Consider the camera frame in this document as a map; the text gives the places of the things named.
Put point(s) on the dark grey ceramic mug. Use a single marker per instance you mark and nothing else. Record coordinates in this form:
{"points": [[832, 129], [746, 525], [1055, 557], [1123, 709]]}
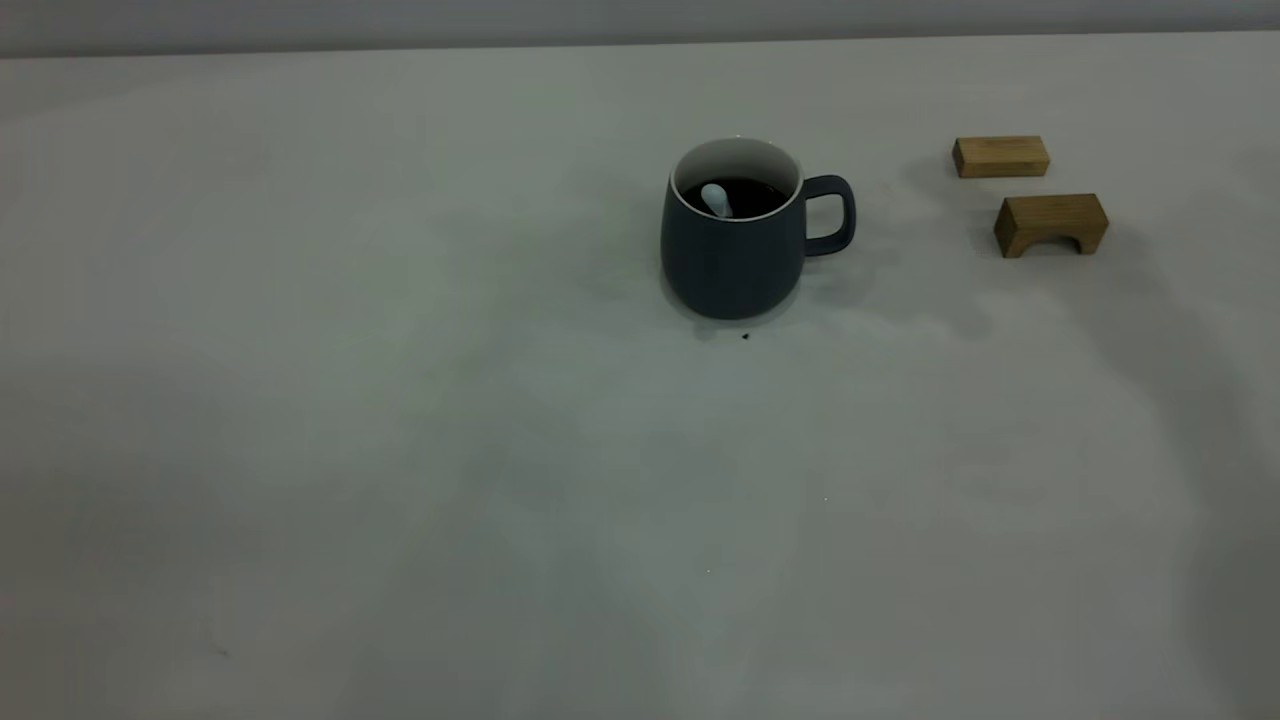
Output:
{"points": [[735, 268]]}

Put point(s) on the flat rectangular wooden block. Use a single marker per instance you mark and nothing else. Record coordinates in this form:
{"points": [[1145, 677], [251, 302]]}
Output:
{"points": [[1000, 157]]}

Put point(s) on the arched wooden block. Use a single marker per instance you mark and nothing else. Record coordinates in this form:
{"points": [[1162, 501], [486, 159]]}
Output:
{"points": [[1050, 215]]}

